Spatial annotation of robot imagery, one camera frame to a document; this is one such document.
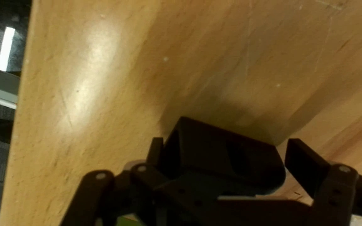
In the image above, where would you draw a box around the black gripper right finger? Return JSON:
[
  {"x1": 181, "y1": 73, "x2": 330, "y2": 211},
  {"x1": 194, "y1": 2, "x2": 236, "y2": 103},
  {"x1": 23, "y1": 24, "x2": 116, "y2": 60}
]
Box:
[{"x1": 285, "y1": 138, "x2": 362, "y2": 226}]

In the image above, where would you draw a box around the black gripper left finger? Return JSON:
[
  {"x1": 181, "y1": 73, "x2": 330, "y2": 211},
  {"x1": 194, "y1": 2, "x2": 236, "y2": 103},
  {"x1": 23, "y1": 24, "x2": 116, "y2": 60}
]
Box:
[{"x1": 59, "y1": 137, "x2": 163, "y2": 226}]

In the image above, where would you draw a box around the black block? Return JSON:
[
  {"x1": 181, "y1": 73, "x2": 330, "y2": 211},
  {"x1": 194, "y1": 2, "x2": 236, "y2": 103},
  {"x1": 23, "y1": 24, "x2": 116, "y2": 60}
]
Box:
[{"x1": 158, "y1": 117, "x2": 285, "y2": 196}]

